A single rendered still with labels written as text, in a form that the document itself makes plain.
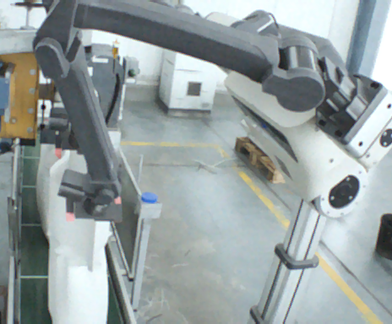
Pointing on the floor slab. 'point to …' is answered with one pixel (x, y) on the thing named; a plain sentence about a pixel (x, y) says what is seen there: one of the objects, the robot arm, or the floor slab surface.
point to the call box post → (139, 264)
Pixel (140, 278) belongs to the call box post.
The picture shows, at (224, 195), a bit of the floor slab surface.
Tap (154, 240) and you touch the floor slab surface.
